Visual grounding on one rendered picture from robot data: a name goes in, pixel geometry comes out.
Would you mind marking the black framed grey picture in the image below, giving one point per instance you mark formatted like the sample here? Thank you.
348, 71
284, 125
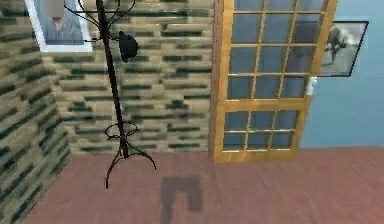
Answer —
343, 46

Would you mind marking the black hat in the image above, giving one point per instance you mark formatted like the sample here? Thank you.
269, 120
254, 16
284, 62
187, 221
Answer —
128, 46

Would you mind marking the wooden glass-paned door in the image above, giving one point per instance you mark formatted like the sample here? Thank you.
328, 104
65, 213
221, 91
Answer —
263, 80

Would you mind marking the white framed portrait picture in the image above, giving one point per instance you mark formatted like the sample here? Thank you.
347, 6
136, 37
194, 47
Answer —
56, 26

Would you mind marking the black metal coat stand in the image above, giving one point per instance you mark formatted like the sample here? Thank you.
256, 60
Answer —
113, 83

